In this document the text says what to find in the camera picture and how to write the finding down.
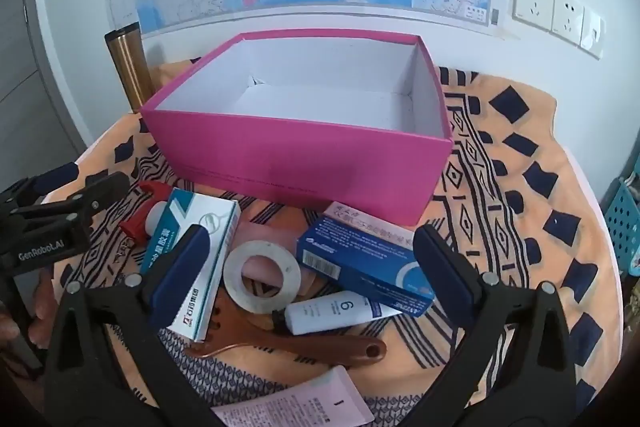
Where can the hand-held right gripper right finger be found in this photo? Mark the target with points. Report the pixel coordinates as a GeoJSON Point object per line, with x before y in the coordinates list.
{"type": "Point", "coordinates": [440, 272]}

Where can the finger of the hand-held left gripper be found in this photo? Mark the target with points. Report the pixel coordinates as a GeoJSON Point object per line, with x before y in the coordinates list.
{"type": "Point", "coordinates": [100, 192]}
{"type": "Point", "coordinates": [40, 184]}

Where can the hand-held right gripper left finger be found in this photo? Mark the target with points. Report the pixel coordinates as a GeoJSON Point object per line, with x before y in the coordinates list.
{"type": "Point", "coordinates": [185, 269]}

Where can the white tape roll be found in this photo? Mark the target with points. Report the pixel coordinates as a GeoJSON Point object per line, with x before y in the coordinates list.
{"type": "Point", "coordinates": [230, 279]}

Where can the white and teal medicine box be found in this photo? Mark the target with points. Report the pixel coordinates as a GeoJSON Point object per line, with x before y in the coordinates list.
{"type": "Point", "coordinates": [210, 227]}

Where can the blue medicine box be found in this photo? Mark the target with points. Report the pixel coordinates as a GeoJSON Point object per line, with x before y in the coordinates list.
{"type": "Point", "coordinates": [350, 257]}

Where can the white box with pink print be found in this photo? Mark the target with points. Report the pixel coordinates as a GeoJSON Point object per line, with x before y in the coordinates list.
{"type": "Point", "coordinates": [360, 217]}

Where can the small white tube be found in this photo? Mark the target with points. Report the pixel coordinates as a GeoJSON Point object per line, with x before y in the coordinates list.
{"type": "Point", "coordinates": [330, 309]}

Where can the pink cardboard box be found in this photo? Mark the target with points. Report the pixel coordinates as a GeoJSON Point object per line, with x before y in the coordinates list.
{"type": "Point", "coordinates": [300, 157]}

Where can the person's left hand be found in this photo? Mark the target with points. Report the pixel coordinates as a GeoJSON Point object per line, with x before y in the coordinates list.
{"type": "Point", "coordinates": [42, 312]}

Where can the grey cabinet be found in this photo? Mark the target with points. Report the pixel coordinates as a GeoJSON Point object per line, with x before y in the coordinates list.
{"type": "Point", "coordinates": [30, 82]}

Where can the orange patterned cloth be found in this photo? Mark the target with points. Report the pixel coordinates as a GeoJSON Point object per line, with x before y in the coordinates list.
{"type": "Point", "coordinates": [500, 187]}

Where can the gold metal flask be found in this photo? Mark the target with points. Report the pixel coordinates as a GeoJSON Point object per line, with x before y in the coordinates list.
{"type": "Point", "coordinates": [130, 67]}

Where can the brown wooden comb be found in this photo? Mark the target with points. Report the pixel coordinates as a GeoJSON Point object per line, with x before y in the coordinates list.
{"type": "Point", "coordinates": [310, 349]}

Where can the blue plastic basket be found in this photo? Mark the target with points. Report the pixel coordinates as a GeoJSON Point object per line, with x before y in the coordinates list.
{"type": "Point", "coordinates": [622, 217]}

